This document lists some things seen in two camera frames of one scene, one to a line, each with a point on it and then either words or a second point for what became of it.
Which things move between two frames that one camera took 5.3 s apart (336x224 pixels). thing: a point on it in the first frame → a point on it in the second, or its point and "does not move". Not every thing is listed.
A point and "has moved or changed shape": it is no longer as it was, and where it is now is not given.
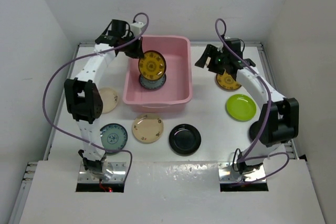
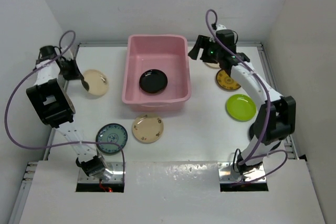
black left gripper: x=137 y=52 → x=76 y=74
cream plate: x=109 y=98 has moved or changed shape
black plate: x=185 y=139 → x=153 y=81
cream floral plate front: x=147 y=128 does not move
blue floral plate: x=113 y=136 does not move
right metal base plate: x=228 y=173 does not move
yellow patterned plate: x=227 y=82 does not move
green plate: x=241 y=107 does not move
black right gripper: x=211 y=51 → x=203 y=42
